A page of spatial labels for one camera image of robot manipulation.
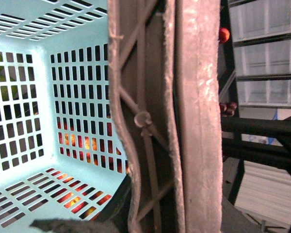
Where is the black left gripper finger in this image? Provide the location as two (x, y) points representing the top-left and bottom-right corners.
(30, 219), (116, 233)

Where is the light blue plastic basket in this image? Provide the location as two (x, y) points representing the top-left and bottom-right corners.
(0, 0), (128, 233)

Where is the grey basket handle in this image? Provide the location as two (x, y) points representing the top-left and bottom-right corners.
(108, 0), (223, 233)

